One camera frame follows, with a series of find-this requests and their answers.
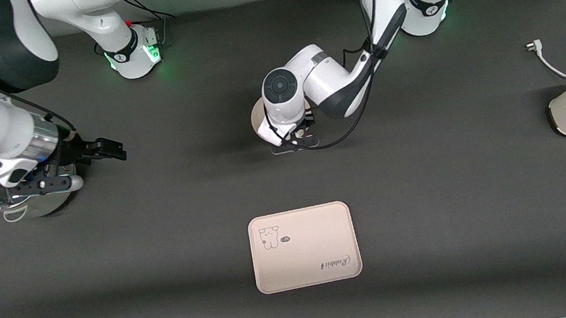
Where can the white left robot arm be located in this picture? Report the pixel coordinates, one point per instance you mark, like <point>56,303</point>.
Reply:
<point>333,82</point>

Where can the round beige plate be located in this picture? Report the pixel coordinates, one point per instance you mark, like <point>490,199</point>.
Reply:
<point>258,121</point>

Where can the beige tray with dog print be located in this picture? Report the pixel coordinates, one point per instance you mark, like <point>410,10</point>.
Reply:
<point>304,247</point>

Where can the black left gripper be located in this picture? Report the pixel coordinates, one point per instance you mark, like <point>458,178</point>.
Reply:
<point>309,121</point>

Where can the steel pot with glass lid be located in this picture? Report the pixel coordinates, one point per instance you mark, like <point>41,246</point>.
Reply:
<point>51,203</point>

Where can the dark grey table mat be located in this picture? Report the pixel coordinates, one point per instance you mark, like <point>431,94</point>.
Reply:
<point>164,249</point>

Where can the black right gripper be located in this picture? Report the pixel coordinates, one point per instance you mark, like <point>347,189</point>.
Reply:
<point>72,148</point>

